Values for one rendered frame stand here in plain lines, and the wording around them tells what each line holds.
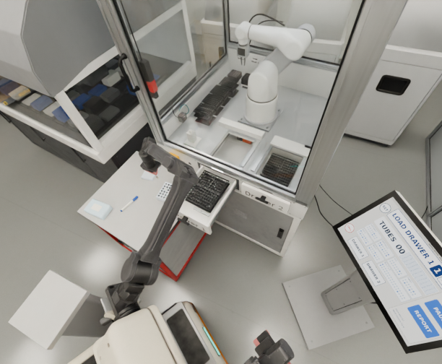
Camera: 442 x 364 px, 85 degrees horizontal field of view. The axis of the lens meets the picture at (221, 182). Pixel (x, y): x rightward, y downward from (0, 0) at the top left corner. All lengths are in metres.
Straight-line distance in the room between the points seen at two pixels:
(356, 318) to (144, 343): 1.71
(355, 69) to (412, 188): 2.26
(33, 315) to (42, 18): 1.43
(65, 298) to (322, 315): 1.67
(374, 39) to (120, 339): 0.95
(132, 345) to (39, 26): 1.34
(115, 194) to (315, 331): 1.69
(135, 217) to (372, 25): 1.41
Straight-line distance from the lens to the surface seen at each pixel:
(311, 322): 2.11
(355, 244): 1.25
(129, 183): 1.76
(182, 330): 1.06
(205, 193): 1.43
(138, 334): 0.77
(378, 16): 0.74
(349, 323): 2.18
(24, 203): 3.30
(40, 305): 1.68
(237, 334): 2.08
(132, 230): 1.57
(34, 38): 1.50
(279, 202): 1.35
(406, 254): 1.19
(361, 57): 0.78
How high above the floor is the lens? 2.08
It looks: 56 degrees down
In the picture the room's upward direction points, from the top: 7 degrees counter-clockwise
